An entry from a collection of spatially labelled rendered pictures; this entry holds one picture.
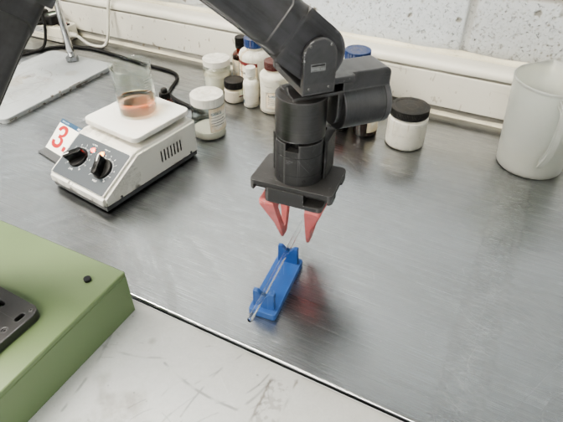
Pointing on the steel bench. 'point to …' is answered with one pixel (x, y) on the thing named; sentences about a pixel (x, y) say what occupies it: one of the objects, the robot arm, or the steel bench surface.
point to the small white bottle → (250, 87)
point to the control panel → (77, 174)
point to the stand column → (65, 33)
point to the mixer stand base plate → (46, 82)
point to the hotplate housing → (138, 162)
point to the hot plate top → (116, 123)
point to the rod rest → (269, 309)
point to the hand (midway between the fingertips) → (296, 231)
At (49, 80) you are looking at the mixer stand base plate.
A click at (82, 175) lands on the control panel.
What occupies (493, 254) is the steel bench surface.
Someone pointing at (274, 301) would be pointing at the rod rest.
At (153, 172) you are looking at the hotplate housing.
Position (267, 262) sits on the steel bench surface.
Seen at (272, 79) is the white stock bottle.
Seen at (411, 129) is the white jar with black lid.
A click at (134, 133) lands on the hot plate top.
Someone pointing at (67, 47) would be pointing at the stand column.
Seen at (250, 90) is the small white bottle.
